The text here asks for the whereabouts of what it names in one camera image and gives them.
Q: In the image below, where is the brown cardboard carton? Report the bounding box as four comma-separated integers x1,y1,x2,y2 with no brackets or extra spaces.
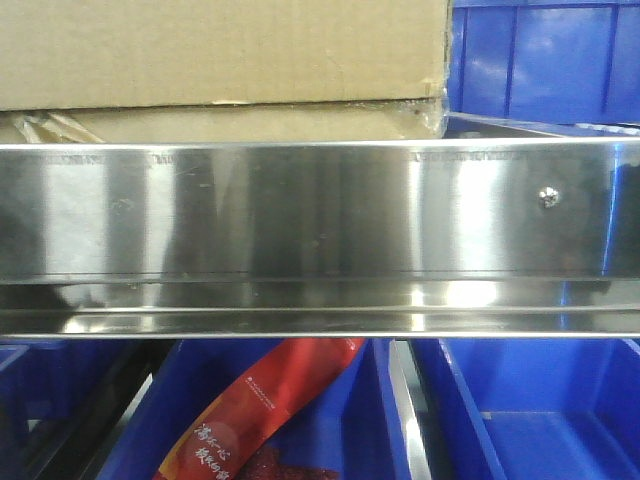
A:
1,1,452,144

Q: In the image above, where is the stainless steel shelf rail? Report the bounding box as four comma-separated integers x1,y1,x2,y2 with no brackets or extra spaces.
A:
1,138,639,338

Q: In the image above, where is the blue bin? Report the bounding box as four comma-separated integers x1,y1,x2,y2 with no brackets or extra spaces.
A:
1,340,150,479
410,339,639,479
97,339,431,479
448,1,639,128

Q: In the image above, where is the shelf rail screw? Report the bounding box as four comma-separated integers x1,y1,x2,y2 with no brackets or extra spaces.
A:
538,186,560,209

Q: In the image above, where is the blue bin lower middle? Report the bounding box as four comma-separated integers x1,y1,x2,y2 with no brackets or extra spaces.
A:
97,339,431,479

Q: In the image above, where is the blue bin upper right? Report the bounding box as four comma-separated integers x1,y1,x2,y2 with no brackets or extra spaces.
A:
448,1,639,128

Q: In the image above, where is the red snack bag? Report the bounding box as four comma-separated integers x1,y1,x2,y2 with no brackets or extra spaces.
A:
153,337,365,479

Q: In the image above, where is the blue bin lower left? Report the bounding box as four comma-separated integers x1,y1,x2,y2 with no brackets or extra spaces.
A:
1,340,150,479

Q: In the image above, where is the blue bin lower right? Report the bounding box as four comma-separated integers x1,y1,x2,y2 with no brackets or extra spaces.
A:
410,339,639,479

